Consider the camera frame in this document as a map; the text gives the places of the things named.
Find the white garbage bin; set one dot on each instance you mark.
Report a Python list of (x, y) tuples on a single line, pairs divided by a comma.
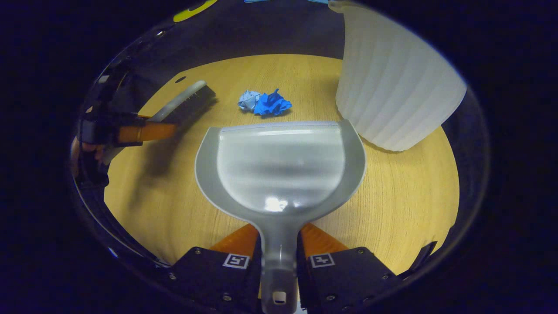
[(392, 87)]

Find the black backdrop cloth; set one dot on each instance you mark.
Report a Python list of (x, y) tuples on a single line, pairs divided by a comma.
[(261, 30)]

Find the wooden desktop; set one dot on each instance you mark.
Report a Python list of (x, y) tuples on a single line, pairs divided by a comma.
[(174, 196)]

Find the small white broom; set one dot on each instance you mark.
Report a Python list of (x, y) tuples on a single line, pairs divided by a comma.
[(183, 98)]

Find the light blue paper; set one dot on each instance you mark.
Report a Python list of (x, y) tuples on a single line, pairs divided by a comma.
[(248, 100)]

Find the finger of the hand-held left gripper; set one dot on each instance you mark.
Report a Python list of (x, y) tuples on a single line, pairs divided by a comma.
[(148, 132)]

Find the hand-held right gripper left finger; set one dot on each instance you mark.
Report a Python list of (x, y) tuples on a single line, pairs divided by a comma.
[(209, 279)]

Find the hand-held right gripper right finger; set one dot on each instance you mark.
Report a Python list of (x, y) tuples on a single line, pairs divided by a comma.
[(348, 279)]

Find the grey plastic dustpan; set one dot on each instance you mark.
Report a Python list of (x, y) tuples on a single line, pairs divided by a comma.
[(279, 165)]

